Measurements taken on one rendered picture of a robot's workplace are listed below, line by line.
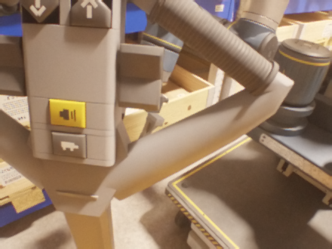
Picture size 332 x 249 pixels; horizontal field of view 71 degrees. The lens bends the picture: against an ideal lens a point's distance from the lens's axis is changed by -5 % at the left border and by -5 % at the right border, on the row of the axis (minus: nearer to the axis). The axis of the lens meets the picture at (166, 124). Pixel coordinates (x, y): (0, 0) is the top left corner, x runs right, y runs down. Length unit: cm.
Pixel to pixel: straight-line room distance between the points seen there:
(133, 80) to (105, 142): 7
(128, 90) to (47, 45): 8
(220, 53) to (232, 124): 7
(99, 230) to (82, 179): 10
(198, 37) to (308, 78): 84
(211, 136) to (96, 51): 14
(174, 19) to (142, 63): 5
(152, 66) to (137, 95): 3
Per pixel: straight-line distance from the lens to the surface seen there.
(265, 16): 69
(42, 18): 25
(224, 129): 26
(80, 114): 25
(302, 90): 106
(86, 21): 23
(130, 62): 23
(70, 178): 31
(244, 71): 24
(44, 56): 26
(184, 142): 26
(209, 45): 23
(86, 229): 38
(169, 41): 63
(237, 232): 127
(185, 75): 193
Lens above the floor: 139
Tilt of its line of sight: 36 degrees down
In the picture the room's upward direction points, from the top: 5 degrees clockwise
